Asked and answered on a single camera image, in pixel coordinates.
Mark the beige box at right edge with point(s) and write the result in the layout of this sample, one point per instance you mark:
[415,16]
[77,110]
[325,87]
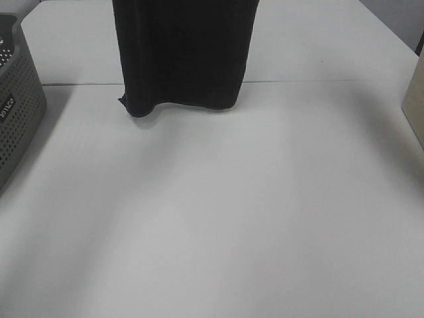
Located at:
[412,105]

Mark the dark navy towel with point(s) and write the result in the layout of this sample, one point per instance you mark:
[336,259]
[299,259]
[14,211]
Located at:
[185,52]

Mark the grey perforated plastic basket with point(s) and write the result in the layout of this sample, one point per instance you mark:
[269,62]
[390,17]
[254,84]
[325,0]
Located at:
[23,102]

